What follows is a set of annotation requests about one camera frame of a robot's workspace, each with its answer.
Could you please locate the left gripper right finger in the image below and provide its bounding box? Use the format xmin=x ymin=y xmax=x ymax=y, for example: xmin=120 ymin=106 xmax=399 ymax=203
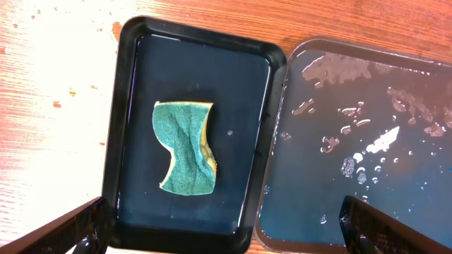
xmin=339 ymin=195 xmax=451 ymax=254

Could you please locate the large black tray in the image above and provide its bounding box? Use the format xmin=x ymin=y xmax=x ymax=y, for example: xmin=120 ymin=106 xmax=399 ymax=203
xmin=254 ymin=37 xmax=451 ymax=253

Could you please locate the small black water tray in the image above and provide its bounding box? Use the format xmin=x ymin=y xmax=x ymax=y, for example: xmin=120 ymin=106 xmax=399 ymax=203
xmin=102 ymin=16 xmax=287 ymax=253

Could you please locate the green yellow sponge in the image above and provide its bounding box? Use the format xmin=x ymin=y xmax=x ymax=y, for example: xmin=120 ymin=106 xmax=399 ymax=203
xmin=152 ymin=102 xmax=217 ymax=196

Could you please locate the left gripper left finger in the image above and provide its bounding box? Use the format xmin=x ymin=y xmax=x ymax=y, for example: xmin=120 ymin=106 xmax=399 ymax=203
xmin=1 ymin=197 xmax=113 ymax=254

